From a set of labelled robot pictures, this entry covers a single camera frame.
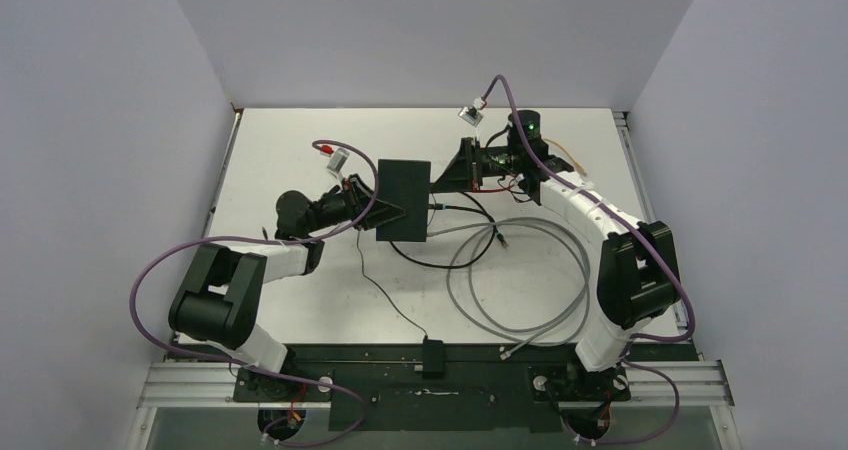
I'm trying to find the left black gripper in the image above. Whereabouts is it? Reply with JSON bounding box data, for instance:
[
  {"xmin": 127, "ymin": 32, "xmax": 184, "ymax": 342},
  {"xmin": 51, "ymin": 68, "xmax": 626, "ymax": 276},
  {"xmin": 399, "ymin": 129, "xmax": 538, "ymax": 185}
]
[{"xmin": 305, "ymin": 173, "xmax": 406, "ymax": 234}]

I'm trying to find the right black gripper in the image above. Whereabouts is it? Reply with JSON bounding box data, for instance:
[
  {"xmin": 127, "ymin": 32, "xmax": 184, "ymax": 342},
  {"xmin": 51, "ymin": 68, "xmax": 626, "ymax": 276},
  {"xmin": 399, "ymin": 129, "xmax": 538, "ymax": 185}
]
[{"xmin": 429, "ymin": 138, "xmax": 520, "ymax": 195}]

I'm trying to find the red ethernet cable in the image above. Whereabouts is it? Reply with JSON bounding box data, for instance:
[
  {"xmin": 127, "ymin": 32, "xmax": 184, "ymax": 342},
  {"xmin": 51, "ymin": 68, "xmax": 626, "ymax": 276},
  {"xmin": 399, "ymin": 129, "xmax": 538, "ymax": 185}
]
[{"xmin": 471, "ymin": 176, "xmax": 525, "ymax": 195}]

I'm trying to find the dark grey network switch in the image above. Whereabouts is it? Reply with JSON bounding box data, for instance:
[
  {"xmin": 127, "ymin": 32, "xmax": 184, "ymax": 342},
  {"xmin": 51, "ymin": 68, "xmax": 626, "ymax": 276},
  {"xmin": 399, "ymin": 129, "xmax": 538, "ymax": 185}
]
[{"xmin": 376, "ymin": 159, "xmax": 431, "ymax": 243}]

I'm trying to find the thin black power cable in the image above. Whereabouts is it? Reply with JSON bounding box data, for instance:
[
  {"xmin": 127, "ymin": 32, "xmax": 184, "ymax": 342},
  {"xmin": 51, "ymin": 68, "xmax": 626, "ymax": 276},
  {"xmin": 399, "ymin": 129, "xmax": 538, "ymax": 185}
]
[{"xmin": 354, "ymin": 208, "xmax": 439, "ymax": 341}]

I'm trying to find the thick black ethernet cable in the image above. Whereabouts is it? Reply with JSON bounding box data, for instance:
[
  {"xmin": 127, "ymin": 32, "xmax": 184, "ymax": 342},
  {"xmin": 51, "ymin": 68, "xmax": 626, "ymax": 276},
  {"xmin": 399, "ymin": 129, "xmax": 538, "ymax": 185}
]
[{"xmin": 388, "ymin": 203, "xmax": 511, "ymax": 271}]

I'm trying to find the yellow ethernet cable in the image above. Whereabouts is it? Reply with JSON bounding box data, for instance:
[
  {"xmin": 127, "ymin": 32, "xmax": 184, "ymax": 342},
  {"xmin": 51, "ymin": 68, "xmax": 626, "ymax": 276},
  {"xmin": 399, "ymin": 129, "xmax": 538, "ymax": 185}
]
[{"xmin": 546, "ymin": 138, "xmax": 590, "ymax": 175}]

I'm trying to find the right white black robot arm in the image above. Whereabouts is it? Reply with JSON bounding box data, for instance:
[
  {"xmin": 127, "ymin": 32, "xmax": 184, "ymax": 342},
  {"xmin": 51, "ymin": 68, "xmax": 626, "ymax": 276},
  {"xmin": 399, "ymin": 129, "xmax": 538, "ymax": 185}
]
[{"xmin": 432, "ymin": 110, "xmax": 688, "ymax": 398}]

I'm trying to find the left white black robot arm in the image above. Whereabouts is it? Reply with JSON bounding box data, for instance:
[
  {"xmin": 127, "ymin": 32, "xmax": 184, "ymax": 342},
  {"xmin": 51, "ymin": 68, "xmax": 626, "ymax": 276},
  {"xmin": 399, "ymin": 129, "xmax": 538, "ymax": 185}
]
[{"xmin": 168, "ymin": 174, "xmax": 429, "ymax": 401}]

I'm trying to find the black power adapter box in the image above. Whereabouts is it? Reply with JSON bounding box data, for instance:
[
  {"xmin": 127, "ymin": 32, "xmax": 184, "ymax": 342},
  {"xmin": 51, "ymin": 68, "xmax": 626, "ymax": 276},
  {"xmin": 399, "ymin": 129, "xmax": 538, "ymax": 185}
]
[{"xmin": 416, "ymin": 337, "xmax": 446, "ymax": 379}]

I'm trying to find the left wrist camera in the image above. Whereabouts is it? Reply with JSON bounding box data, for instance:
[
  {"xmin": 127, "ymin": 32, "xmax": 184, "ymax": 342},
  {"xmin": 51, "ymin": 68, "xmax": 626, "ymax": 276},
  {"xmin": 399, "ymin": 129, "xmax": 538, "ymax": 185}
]
[{"xmin": 326, "ymin": 148, "xmax": 350, "ymax": 183}]

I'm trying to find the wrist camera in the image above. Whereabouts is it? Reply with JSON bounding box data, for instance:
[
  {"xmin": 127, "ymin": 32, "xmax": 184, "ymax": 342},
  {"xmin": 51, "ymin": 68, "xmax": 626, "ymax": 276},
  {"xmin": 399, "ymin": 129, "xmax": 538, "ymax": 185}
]
[
  {"xmin": 326, "ymin": 148, "xmax": 350, "ymax": 183},
  {"xmin": 458, "ymin": 98, "xmax": 487, "ymax": 128}
]

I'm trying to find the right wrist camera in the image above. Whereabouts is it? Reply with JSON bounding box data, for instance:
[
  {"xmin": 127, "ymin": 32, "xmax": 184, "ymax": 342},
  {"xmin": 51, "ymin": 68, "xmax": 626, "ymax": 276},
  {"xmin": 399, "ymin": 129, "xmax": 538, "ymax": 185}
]
[{"xmin": 458, "ymin": 98, "xmax": 487, "ymax": 128}]

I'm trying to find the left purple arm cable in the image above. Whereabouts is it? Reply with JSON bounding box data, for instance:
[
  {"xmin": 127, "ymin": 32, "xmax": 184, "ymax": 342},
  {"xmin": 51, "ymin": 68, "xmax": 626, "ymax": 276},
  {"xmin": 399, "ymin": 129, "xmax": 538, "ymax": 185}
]
[{"xmin": 128, "ymin": 139, "xmax": 380, "ymax": 448}]

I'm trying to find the aluminium left side rail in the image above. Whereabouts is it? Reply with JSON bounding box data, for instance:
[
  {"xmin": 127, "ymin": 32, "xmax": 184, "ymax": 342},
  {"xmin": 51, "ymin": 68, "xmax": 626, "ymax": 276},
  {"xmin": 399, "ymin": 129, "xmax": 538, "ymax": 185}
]
[{"xmin": 173, "ymin": 109, "xmax": 245, "ymax": 342}]

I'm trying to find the aluminium rail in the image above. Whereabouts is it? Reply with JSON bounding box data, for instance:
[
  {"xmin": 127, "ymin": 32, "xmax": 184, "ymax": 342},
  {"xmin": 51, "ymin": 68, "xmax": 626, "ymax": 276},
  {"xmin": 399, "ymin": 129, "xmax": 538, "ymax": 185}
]
[
  {"xmin": 612, "ymin": 109, "xmax": 700, "ymax": 300},
  {"xmin": 137, "ymin": 361, "xmax": 735, "ymax": 409},
  {"xmin": 173, "ymin": 109, "xmax": 245, "ymax": 342}
]

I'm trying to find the aluminium right side rail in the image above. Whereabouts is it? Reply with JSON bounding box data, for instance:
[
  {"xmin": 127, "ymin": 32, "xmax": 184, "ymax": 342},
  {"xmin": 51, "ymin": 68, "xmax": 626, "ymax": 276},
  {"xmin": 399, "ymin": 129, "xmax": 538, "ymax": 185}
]
[{"xmin": 612, "ymin": 109, "xmax": 700, "ymax": 300}]

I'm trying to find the grey ethernet cable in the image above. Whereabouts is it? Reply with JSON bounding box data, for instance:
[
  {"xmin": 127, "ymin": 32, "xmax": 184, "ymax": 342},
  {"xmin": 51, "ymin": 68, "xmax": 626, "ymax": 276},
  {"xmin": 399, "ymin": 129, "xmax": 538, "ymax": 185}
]
[{"xmin": 427, "ymin": 217, "xmax": 592, "ymax": 360}]

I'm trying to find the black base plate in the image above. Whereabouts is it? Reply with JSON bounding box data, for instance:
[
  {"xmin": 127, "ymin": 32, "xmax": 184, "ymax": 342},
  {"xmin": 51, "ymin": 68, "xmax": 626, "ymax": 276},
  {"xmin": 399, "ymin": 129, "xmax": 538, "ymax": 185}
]
[{"xmin": 233, "ymin": 343, "xmax": 631, "ymax": 433}]

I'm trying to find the aluminium front rail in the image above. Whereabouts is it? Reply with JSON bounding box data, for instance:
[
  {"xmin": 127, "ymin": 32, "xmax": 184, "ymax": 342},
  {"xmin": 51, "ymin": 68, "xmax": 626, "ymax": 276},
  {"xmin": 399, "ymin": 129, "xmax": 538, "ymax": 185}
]
[{"xmin": 137, "ymin": 361, "xmax": 735, "ymax": 409}]

